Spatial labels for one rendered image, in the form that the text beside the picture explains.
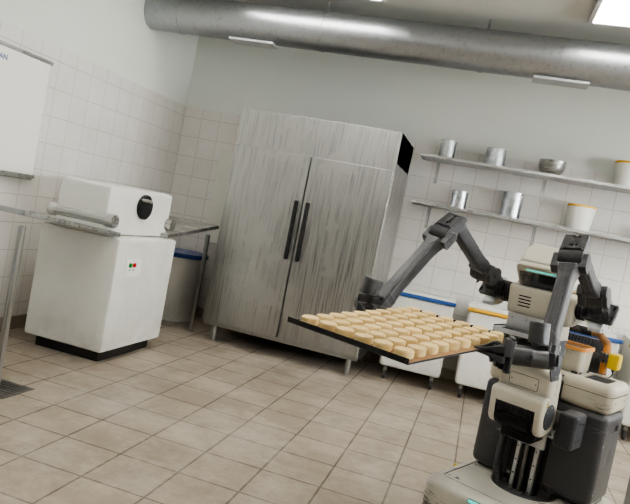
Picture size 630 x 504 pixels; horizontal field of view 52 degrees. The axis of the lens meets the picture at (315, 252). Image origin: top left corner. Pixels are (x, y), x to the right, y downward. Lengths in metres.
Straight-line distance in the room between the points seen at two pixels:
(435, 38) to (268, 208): 1.90
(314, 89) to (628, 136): 2.87
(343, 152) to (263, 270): 1.20
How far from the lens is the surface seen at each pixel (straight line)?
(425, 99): 6.21
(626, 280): 6.16
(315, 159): 5.35
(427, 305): 5.42
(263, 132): 5.57
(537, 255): 2.67
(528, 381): 2.73
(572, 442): 2.82
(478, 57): 5.21
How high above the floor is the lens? 1.27
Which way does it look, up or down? 3 degrees down
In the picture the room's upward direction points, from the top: 11 degrees clockwise
